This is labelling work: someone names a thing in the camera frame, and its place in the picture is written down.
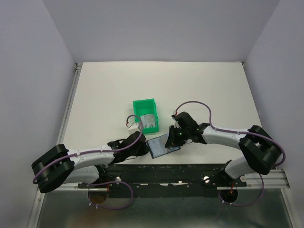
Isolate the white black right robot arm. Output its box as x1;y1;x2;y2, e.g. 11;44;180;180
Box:
165;112;283;186

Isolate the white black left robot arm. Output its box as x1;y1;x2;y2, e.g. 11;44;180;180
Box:
31;131;149;193

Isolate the silver card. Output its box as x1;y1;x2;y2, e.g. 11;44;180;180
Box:
165;147;179;153
140;114;156;128

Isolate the green plastic bin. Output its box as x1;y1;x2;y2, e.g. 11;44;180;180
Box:
133;98;159;134

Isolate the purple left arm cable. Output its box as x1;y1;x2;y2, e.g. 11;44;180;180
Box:
32;115;143;185

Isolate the blue leather card holder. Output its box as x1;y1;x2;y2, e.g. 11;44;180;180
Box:
146;133;169;159

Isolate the aluminium table edge rail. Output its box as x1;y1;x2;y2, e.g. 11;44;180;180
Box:
56;63;83;144

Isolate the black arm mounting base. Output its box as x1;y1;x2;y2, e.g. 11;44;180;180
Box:
78;164;246;198

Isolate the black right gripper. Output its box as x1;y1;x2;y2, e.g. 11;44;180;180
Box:
164;125;190;148

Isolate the aluminium front frame rail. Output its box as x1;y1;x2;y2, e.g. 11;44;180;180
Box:
27;190;45;228

